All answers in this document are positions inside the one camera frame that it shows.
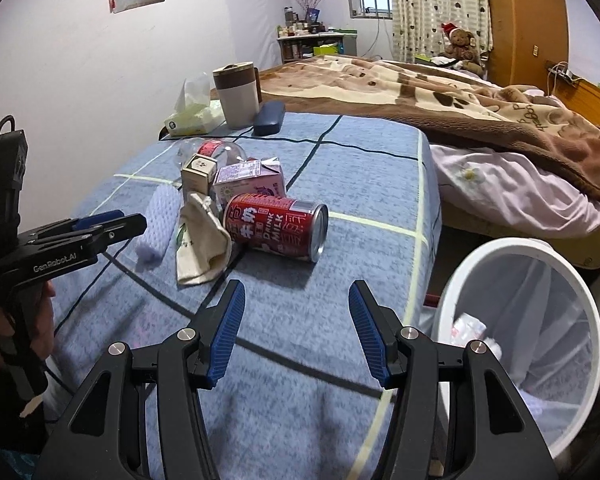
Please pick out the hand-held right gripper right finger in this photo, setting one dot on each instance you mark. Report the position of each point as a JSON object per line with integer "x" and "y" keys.
{"x": 370, "y": 335}

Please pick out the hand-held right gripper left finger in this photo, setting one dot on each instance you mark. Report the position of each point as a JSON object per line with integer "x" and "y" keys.
{"x": 225, "y": 335}

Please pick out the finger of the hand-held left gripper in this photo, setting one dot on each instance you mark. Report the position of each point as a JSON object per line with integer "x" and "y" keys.
{"x": 120, "y": 232}
{"x": 97, "y": 220}

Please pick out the white round waste bin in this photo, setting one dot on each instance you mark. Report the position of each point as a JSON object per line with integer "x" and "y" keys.
{"x": 445, "y": 300}

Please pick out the small beige box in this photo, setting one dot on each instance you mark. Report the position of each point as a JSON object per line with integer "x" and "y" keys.
{"x": 197, "y": 175}

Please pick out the red drink can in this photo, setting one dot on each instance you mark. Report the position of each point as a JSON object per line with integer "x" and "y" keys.
{"x": 275, "y": 225}

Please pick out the clear plastic bottle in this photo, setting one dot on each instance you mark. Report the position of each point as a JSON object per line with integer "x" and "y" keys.
{"x": 207, "y": 149}

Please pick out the pink milk carton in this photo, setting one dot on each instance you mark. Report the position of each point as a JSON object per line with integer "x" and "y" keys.
{"x": 252, "y": 177}

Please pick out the blue checked tablecloth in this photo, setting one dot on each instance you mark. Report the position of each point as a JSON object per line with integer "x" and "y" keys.
{"x": 300, "y": 310}

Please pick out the tissue box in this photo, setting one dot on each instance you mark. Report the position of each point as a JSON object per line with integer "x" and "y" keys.
{"x": 195, "y": 120}

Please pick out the grey cup with brown lid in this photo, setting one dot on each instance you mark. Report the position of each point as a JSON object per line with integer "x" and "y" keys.
{"x": 235, "y": 100}

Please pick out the dark blue glasses case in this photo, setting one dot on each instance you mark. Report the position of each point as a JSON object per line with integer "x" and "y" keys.
{"x": 269, "y": 117}

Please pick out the pink quilt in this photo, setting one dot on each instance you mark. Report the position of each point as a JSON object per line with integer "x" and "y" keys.
{"x": 505, "y": 185}

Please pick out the brown printed blanket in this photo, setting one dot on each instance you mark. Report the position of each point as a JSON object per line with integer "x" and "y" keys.
{"x": 430, "y": 90}

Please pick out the cluttered grey desk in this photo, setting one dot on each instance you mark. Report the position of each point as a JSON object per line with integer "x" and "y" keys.
{"x": 305, "y": 42}

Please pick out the brown teddy bear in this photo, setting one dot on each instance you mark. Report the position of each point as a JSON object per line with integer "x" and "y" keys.
{"x": 461, "y": 42}

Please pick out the power strip with chargers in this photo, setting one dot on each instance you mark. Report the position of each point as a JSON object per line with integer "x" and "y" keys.
{"x": 562, "y": 75}

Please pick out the wooden bed headboard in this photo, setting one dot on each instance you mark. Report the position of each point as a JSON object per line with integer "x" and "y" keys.
{"x": 595, "y": 100}

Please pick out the heart print curtain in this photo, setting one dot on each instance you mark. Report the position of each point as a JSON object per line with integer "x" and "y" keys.
{"x": 430, "y": 0}

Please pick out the wooden wardrobe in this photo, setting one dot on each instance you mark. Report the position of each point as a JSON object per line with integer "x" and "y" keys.
{"x": 525, "y": 10}

